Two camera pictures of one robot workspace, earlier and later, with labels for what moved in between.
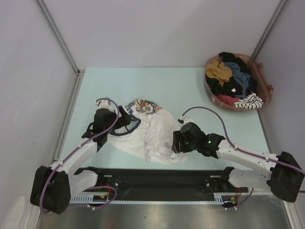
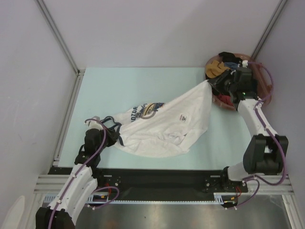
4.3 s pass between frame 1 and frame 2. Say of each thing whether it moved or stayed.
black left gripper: moved
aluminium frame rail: stayed
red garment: stayed
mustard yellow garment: stayed
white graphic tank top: moved
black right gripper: moved
